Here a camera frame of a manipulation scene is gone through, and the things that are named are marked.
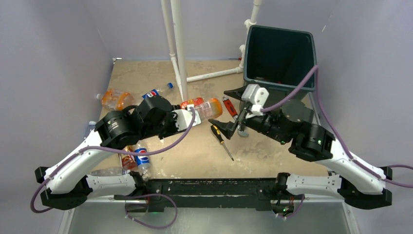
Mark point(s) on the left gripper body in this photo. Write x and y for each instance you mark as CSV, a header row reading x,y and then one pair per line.
x,y
169,126

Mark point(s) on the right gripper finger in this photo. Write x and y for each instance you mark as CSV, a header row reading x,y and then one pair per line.
x,y
227,129
236,93

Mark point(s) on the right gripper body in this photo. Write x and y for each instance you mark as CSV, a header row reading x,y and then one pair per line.
x,y
242,119

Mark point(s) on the orange juice bottle white cap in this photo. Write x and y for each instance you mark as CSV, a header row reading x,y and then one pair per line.
x,y
210,109

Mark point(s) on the red label squat bottle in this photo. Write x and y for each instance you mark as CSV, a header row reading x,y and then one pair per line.
x,y
195,101

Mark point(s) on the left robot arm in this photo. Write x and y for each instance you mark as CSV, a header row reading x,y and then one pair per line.
x,y
69,184

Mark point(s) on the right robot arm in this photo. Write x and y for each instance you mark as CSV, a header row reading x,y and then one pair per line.
x,y
358,183

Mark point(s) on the dark green plastic bin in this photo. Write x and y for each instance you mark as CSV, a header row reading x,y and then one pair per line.
x,y
277,59

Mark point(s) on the yellow black screwdriver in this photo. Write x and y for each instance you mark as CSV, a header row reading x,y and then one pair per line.
x,y
220,139

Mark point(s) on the red adjustable wrench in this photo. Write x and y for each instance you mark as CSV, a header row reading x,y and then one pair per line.
x,y
232,111

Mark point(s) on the pepsi bottle blue cap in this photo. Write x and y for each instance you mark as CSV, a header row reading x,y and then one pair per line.
x,y
160,91

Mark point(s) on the pepsi bottle near base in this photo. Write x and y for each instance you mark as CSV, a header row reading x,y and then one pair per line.
x,y
143,166

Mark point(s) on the orange label bottle far left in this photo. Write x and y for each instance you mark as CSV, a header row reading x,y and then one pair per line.
x,y
115,100

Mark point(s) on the crushed clear bottle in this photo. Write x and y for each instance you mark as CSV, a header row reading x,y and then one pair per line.
x,y
111,171

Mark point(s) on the clear water bottle left edge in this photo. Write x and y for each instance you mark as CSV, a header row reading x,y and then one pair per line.
x,y
91,125

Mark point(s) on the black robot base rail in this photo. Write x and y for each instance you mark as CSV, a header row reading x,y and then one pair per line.
x,y
261,194

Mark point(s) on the white pvc pipe frame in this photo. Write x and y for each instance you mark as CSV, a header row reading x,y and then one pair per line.
x,y
175,36

